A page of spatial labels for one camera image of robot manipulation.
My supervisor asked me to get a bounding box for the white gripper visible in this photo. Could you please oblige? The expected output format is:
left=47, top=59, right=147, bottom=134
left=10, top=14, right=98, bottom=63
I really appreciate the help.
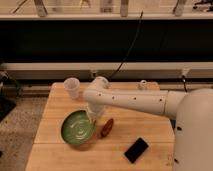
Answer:
left=86, top=103, right=105, bottom=123

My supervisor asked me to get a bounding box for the green ceramic bowl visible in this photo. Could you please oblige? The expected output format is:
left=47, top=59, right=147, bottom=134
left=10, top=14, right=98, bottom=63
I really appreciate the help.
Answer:
left=61, top=110, right=96, bottom=145

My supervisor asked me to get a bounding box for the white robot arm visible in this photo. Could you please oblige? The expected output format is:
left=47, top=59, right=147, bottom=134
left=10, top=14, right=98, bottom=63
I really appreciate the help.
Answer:
left=83, top=77, right=213, bottom=171

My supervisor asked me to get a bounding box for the brown oblong object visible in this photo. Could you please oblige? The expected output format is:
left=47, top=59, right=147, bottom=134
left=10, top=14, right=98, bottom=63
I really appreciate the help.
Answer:
left=100, top=119, right=114, bottom=138

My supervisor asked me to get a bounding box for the translucent plastic cup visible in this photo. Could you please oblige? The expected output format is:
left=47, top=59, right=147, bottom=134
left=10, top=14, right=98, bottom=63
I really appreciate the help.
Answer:
left=63, top=78, right=80, bottom=99

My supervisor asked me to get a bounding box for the wooden table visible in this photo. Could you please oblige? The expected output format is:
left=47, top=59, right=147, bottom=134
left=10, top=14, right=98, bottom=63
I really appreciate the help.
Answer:
left=25, top=83, right=174, bottom=171

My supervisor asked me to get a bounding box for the black smartphone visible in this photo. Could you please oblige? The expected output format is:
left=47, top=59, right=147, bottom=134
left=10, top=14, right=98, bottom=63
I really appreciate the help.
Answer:
left=124, top=137, right=149, bottom=163

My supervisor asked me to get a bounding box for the small white cup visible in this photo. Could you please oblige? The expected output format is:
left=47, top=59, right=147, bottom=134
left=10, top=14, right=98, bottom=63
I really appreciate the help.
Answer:
left=138, top=80, right=148, bottom=90

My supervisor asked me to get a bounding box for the black hanging cable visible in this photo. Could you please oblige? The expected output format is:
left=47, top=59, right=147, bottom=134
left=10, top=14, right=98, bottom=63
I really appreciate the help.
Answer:
left=107, top=10, right=145, bottom=80

